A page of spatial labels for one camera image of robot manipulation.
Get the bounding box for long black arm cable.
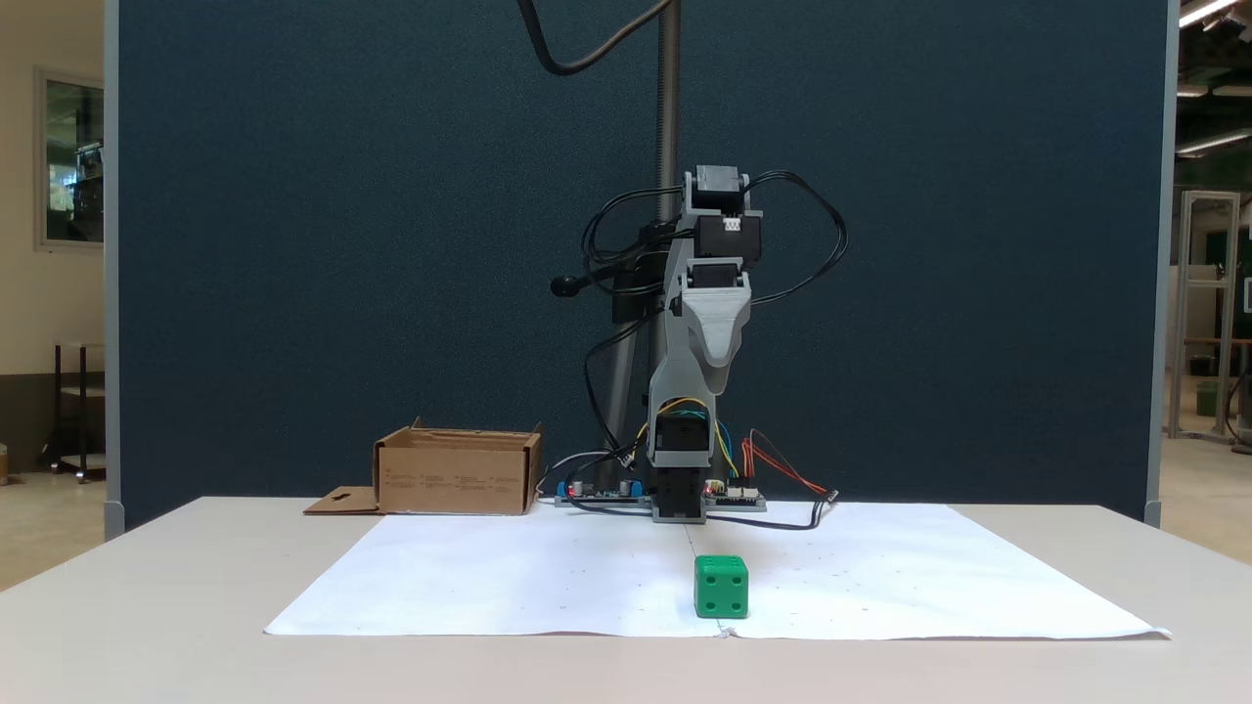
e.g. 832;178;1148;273
584;313;666;462

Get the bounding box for white paper sheet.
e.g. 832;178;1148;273
264;502;1173;642

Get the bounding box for motor driver circuit board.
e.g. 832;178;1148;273
706;479;769;512

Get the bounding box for grey power cable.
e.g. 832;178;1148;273
536;455;612;492

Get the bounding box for metal camera stand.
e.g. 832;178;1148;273
551;0;725;490

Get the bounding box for framed wall window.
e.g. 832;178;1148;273
34;66;106;253

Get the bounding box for yellow wire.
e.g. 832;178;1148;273
641;396;741;480

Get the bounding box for dark blue partition panel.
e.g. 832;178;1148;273
105;0;1177;541

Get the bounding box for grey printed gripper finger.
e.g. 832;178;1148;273
682;291;753;394

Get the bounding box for black cable with connector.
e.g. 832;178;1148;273
704;492;839;532

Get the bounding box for black shelf cart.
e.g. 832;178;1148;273
41;342;106;483

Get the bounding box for orange wire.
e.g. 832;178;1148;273
743;430;832;496

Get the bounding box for green dice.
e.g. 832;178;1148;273
693;554;751;620

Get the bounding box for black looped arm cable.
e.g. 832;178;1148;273
748;171;849;306
581;186;686;296

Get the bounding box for thick black hanging cable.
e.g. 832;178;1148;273
516;0;678;77

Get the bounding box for blue power converter board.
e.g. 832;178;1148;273
555;477;648;509

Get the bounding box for brown cardboard box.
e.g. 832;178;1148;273
303;418;545;517

